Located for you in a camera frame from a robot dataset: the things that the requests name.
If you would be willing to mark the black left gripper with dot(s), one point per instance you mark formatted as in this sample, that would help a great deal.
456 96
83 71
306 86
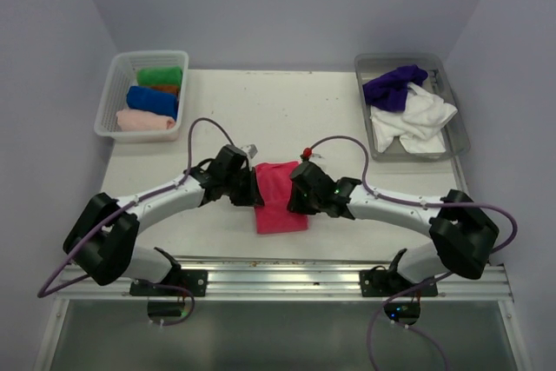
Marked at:
252 195

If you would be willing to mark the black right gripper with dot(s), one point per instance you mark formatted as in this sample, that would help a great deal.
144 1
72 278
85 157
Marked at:
295 205

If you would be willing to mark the pink red towel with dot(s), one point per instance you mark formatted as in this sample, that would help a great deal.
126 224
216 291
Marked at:
275 189

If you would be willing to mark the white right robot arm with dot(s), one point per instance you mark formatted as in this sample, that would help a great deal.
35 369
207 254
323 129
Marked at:
460 235

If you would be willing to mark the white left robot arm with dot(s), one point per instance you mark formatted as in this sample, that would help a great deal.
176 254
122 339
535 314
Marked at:
103 240

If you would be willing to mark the orange rolled towel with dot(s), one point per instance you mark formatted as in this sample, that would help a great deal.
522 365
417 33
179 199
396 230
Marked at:
168 89

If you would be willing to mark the light pink rolled towel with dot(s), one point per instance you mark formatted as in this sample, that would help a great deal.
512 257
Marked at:
139 120

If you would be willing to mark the green rolled towel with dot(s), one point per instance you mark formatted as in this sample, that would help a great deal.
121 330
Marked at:
159 76

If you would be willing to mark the blue rolled towel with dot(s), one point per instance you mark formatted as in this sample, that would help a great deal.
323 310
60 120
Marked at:
146 99

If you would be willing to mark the purple towel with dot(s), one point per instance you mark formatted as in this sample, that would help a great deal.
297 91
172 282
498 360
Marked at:
391 88

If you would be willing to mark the white towel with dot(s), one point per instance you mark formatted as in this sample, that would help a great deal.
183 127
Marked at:
418 128

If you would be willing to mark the clear plastic bin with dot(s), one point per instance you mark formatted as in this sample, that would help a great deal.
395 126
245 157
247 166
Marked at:
370 66

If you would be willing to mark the white plastic basket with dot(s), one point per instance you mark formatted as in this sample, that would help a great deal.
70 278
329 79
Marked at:
121 76

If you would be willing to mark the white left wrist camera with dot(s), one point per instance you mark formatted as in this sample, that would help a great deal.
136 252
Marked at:
250 150

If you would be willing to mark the aluminium mounting rail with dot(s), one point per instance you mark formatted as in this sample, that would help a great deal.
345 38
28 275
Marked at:
277 280

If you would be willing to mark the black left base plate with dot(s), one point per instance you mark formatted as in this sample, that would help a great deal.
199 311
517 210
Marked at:
180 283

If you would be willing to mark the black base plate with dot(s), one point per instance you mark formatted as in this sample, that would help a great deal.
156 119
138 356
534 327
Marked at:
380 282
180 283

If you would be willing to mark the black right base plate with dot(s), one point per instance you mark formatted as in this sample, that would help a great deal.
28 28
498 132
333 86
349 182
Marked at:
380 282

